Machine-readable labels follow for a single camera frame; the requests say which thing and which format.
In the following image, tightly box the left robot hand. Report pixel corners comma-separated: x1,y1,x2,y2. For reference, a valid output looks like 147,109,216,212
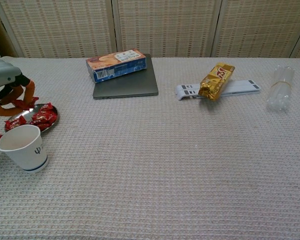
0,56,37,117

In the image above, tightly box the red candy heap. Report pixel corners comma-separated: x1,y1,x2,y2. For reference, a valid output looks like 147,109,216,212
4,102,58,132

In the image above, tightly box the white paper cup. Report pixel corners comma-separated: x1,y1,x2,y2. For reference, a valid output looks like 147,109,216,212
0,124,50,174

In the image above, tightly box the metal dish of red candies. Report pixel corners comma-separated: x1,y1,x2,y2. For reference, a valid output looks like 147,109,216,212
4,103,61,134

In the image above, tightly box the orange blue biscuit box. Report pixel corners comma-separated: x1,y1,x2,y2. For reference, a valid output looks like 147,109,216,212
85,49,148,84

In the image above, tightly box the grey closed laptop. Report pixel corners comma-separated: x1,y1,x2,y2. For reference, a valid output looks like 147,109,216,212
92,53,160,100

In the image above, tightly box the woven folding screen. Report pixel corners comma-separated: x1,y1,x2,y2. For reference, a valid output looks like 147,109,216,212
0,0,300,60

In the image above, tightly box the white woven tablecloth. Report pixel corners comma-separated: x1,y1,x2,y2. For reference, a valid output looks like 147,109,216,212
0,56,300,240

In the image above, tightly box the gold snack packet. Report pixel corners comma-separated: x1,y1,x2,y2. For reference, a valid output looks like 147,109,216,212
197,62,236,102

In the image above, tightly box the clear plastic tube bundle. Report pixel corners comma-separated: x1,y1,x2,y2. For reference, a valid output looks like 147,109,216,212
266,64,296,113

